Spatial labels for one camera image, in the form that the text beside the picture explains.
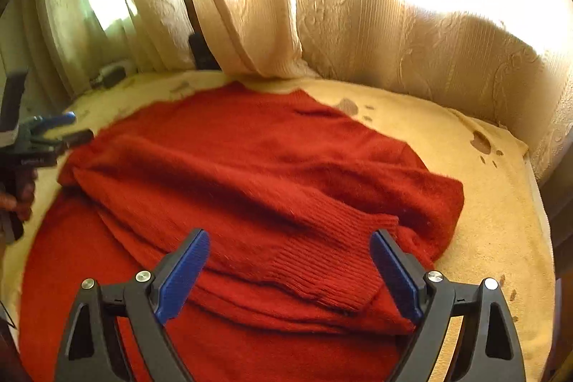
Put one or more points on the black power adapter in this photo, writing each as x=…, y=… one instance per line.
x=112, y=76

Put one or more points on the beige patterned curtain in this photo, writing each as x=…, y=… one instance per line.
x=505, y=61

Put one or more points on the white power strip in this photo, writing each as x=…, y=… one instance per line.
x=130, y=69

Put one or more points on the yellow paw print blanket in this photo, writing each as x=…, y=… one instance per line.
x=503, y=233

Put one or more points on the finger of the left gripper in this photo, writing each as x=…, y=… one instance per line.
x=74, y=139
x=38, y=125

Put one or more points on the person's left hand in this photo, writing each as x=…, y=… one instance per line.
x=21, y=202

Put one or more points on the red knit sweater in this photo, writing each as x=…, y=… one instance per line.
x=289, y=191

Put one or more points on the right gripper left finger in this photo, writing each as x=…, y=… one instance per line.
x=92, y=348

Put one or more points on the black speaker box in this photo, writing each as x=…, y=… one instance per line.
x=203, y=57

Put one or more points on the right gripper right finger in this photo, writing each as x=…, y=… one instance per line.
x=487, y=348

